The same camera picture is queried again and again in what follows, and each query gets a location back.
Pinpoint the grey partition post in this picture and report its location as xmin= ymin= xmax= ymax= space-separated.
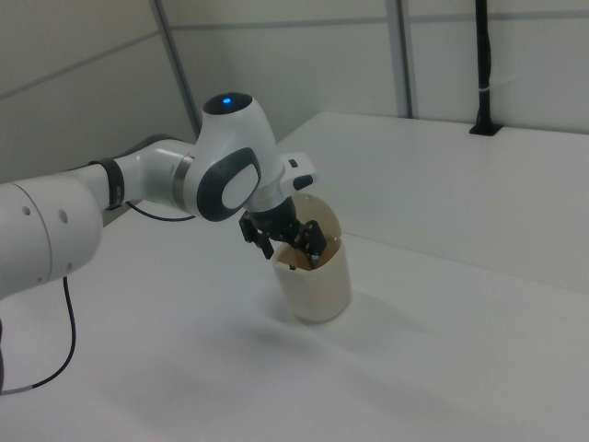
xmin=393 ymin=0 xmax=421 ymax=120
xmin=149 ymin=0 xmax=204 ymax=139

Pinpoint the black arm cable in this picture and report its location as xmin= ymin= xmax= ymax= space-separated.
xmin=0 ymin=198 xmax=197 ymax=396

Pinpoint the small white bin with lid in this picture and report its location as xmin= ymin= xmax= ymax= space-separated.
xmin=271 ymin=192 xmax=352 ymax=325

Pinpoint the black pole with base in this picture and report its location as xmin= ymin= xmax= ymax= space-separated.
xmin=468 ymin=0 xmax=503 ymax=137

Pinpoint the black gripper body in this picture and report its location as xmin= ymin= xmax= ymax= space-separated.
xmin=248 ymin=197 xmax=301 ymax=241

